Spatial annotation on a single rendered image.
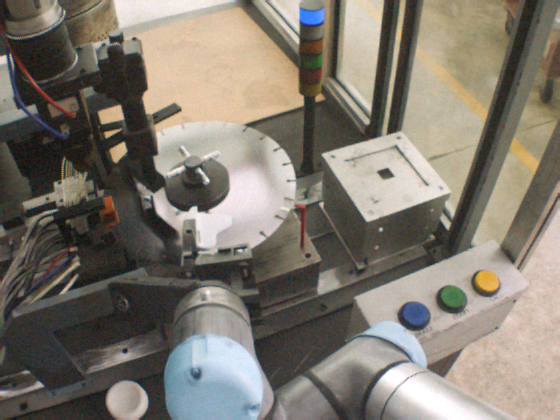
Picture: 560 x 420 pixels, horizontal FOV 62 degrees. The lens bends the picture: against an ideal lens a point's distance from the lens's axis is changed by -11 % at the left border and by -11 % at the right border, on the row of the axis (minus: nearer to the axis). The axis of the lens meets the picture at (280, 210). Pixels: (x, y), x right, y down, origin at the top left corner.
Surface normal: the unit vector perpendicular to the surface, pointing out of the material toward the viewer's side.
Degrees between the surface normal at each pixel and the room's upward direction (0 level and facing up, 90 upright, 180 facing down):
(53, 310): 90
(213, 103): 0
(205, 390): 57
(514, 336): 0
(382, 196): 0
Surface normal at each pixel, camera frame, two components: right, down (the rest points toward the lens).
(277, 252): -0.01, -0.65
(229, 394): 0.11, 0.26
